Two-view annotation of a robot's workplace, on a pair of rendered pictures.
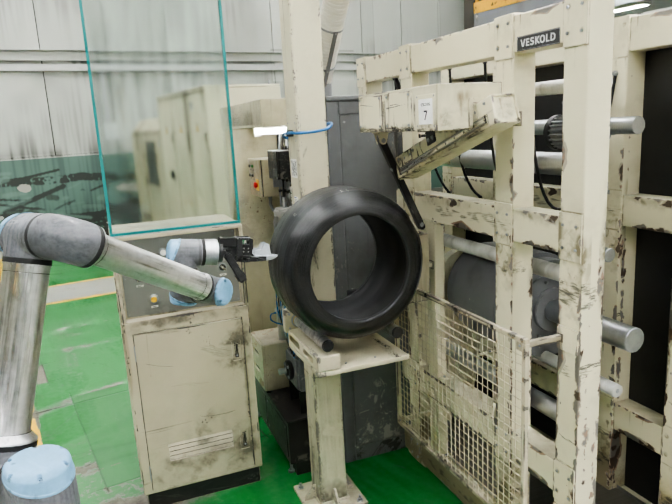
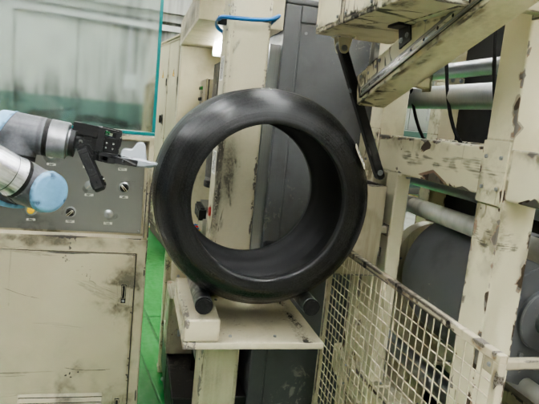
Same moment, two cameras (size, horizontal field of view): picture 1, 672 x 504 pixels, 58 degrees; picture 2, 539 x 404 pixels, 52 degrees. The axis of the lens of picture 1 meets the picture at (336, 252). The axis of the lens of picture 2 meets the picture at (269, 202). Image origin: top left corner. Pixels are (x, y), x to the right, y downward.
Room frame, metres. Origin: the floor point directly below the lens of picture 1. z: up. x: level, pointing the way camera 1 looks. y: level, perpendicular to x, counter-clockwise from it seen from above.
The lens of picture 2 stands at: (0.78, -0.24, 1.37)
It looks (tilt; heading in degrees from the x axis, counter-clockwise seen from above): 9 degrees down; 7
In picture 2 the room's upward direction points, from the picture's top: 6 degrees clockwise
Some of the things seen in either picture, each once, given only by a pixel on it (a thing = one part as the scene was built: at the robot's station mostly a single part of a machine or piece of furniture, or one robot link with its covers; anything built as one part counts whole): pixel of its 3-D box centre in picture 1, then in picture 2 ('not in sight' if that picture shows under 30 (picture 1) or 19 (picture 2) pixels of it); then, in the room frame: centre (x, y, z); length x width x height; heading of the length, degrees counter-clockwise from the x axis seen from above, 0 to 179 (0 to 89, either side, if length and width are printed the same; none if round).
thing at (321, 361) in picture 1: (312, 347); (195, 305); (2.22, 0.11, 0.84); 0.36 x 0.09 x 0.06; 21
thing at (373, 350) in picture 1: (346, 350); (242, 319); (2.27, -0.02, 0.80); 0.37 x 0.36 x 0.02; 111
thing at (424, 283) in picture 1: (403, 264); (349, 224); (2.61, -0.30, 1.05); 0.20 x 0.15 x 0.30; 21
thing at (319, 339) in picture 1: (312, 332); (196, 284); (2.21, 0.11, 0.90); 0.35 x 0.05 x 0.05; 21
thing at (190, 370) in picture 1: (186, 355); (70, 289); (2.73, 0.74, 0.63); 0.56 x 0.41 x 1.27; 111
